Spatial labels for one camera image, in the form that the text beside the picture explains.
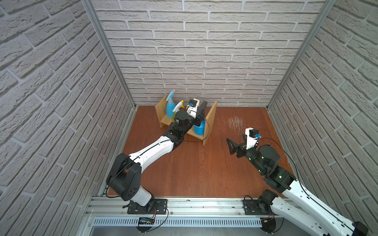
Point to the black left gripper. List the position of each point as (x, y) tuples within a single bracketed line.
[(199, 112)]

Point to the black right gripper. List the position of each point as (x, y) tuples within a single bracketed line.
[(241, 150)]

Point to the blue pressure sprayer orange trigger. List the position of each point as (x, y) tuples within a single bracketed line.
[(199, 130)]

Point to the yellow spray bottle white head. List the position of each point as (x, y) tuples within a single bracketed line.
[(177, 109)]

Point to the light blue spray bottle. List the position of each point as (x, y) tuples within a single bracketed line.
[(170, 105)]

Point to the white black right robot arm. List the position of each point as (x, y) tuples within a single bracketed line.
[(288, 197)]

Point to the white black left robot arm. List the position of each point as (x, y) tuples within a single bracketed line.
[(125, 174)]

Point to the light wooden shelf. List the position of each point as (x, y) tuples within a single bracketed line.
[(209, 120)]

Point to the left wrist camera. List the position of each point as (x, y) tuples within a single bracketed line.
[(192, 107)]

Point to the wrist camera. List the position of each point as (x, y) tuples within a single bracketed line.
[(192, 107), (253, 138)]

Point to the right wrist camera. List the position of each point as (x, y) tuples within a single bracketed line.
[(253, 138)]

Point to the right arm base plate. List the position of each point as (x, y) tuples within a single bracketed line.
[(256, 207)]

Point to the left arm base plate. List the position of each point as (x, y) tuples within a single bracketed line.
[(155, 206)]

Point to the aluminium front rail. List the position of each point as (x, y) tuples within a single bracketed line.
[(176, 206)]

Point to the perforated grey cable duct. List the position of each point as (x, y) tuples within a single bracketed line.
[(218, 222)]

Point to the left aluminium corner post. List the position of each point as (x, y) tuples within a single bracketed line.
[(90, 10)]

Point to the aluminium corner post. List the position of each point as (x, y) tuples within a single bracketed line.
[(90, 10), (321, 17)]

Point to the right aluminium corner post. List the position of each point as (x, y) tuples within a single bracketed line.
[(321, 17)]

